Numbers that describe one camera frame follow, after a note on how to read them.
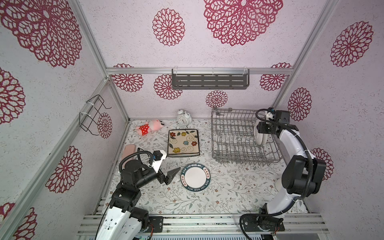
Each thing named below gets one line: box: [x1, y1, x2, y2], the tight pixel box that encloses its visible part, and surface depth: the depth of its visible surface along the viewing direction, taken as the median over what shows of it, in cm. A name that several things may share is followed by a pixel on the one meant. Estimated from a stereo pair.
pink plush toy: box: [136, 119, 165, 136], surface depth 110 cm
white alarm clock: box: [176, 109, 193, 127], surface depth 112 cm
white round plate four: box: [262, 133, 268, 145], surface depth 97 cm
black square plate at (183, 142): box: [167, 129, 200, 157], surface depth 102 cm
